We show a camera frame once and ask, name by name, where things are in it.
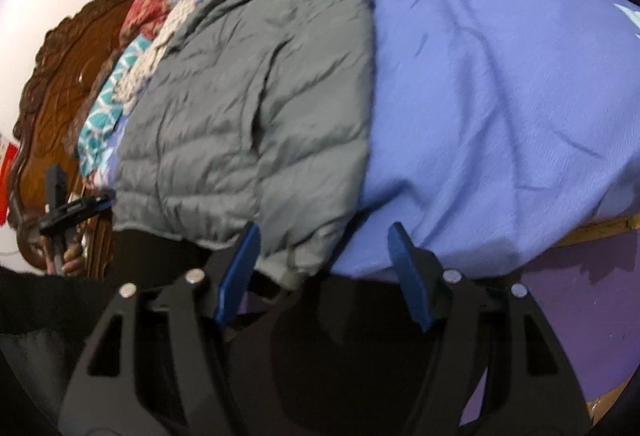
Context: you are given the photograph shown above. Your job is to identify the person's left hand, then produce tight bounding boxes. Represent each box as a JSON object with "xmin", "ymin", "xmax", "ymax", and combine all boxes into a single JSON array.
[{"xmin": 42, "ymin": 236, "xmax": 95, "ymax": 278}]

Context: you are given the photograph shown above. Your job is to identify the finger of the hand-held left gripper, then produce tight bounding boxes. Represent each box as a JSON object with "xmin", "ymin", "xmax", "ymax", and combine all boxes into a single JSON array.
[
  {"xmin": 70, "ymin": 194, "xmax": 117, "ymax": 220},
  {"xmin": 46, "ymin": 166, "xmax": 66, "ymax": 210}
]

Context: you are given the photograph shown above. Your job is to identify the red wall poster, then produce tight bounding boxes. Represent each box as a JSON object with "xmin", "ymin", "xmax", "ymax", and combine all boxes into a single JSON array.
[{"xmin": 0, "ymin": 140, "xmax": 13, "ymax": 228}]

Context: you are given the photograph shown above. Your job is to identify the person's left forearm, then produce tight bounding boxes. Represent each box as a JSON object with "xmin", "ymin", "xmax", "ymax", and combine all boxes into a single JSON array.
[{"xmin": 0, "ymin": 266, "xmax": 118, "ymax": 338}]

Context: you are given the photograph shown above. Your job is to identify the blue bed sheet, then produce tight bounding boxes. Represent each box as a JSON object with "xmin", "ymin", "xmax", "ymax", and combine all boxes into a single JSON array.
[{"xmin": 97, "ymin": 0, "xmax": 640, "ymax": 284}]

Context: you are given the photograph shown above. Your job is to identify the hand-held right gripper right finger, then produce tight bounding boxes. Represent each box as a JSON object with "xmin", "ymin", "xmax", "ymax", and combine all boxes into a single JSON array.
[{"xmin": 387, "ymin": 222, "xmax": 592, "ymax": 436}]

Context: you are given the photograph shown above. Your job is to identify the wooden bed frame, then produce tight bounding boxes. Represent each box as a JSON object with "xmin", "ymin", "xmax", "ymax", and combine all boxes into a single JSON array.
[{"xmin": 562, "ymin": 213, "xmax": 640, "ymax": 248}]

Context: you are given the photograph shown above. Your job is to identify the grey puffer jacket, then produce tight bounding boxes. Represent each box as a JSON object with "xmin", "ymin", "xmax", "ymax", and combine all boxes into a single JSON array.
[{"xmin": 112, "ymin": 0, "xmax": 386, "ymax": 289}]

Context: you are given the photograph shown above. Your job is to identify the person's dark pants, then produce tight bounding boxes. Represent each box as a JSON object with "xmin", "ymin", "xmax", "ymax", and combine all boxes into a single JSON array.
[{"xmin": 107, "ymin": 227, "xmax": 506, "ymax": 436}]

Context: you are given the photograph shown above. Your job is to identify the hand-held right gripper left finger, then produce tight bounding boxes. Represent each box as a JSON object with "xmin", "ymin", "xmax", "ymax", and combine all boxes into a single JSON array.
[{"xmin": 60, "ymin": 222, "xmax": 263, "ymax": 436}]

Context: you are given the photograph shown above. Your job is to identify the teal patterned cloth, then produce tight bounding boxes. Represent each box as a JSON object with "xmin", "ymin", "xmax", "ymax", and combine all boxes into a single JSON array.
[{"xmin": 75, "ymin": 36, "xmax": 152, "ymax": 178}]

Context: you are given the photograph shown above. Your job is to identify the carved wooden headboard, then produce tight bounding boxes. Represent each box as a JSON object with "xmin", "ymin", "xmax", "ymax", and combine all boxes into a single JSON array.
[{"xmin": 12, "ymin": 0, "xmax": 166, "ymax": 278}]

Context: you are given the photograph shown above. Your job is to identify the purple bed skirt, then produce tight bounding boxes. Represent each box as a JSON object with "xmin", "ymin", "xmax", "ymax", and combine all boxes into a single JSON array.
[{"xmin": 457, "ymin": 228, "xmax": 640, "ymax": 427}]

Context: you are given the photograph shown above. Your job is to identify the beige crochet cloth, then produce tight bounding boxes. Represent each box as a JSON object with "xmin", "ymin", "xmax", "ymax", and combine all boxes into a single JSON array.
[{"xmin": 115, "ymin": 0, "xmax": 202, "ymax": 118}]

